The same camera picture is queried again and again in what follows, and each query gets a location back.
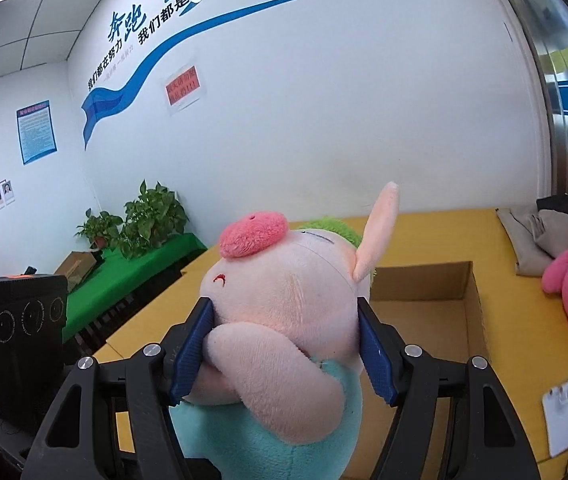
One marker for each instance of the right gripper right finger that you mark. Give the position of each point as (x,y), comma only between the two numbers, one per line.
(456,415)

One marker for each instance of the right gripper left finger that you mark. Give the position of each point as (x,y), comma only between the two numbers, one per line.
(112,421)

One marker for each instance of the pink pig plush toy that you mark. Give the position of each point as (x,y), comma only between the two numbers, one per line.
(278,394)

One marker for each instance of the green table cloth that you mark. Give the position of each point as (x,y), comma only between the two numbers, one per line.
(117,277)

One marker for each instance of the small potted plant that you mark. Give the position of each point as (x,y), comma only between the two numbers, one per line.
(99,230)

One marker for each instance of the cardboard box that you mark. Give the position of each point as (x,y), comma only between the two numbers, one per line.
(435,306)

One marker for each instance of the potted green plant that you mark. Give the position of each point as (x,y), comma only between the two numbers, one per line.
(150,220)

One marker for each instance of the grey folded cloth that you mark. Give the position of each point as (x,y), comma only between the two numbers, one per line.
(537,237)

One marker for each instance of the blue wall poster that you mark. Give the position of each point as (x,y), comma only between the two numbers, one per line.
(36,136)

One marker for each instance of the red wall notice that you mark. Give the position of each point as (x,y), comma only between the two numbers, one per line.
(183,88)

